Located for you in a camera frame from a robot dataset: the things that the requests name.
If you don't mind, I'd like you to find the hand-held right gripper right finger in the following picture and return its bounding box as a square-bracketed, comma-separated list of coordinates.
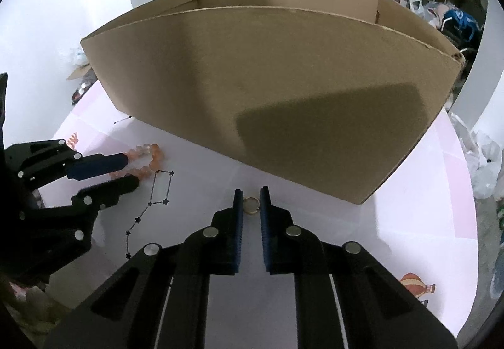
[260, 186, 459, 349]

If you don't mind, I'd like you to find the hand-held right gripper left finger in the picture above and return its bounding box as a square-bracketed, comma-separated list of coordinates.
[43, 189, 242, 349]

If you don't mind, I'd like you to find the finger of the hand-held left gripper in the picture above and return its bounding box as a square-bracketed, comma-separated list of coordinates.
[18, 176, 140, 251]
[5, 139, 130, 191]

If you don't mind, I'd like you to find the pink bead bracelet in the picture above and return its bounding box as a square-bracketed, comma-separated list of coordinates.
[109, 142, 164, 180]

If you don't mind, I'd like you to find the large brown cardboard box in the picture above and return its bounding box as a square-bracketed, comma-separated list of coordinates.
[80, 0, 464, 205]

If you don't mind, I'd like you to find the pink balloon print tablecloth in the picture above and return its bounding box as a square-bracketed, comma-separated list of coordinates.
[37, 79, 479, 338]

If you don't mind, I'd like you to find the crumpled white plastic bag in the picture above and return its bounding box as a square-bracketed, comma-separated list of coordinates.
[449, 113, 504, 200]

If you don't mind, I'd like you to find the blue cloth bag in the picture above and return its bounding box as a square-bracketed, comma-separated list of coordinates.
[443, 8, 482, 41]

